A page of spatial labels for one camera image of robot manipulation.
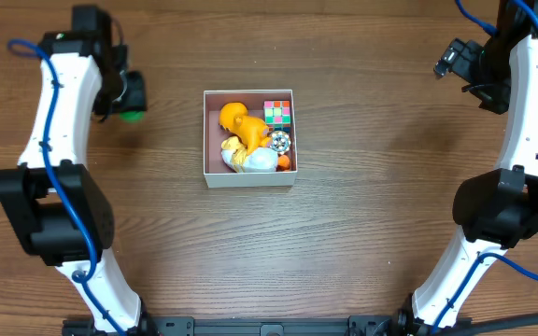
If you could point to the white plush duck toy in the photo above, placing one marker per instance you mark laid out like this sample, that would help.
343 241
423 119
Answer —
262 160

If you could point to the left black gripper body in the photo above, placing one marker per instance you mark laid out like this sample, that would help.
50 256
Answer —
132 100

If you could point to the orange dinosaur figure toy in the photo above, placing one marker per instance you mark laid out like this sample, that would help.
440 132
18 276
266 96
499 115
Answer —
252 131

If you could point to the white box pink interior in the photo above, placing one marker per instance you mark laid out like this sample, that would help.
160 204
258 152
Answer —
217 173

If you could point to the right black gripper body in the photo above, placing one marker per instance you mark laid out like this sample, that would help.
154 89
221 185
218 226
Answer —
459 60

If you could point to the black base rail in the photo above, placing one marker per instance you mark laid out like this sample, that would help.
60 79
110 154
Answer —
354 325

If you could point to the green round wheel toy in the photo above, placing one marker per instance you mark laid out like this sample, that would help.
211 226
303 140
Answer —
132 116

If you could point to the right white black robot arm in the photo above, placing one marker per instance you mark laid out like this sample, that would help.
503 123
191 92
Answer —
494 211

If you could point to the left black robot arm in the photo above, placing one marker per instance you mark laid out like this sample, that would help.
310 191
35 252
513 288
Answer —
54 206

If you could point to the multicoloured puzzle cube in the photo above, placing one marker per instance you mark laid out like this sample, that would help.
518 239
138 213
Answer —
277 115

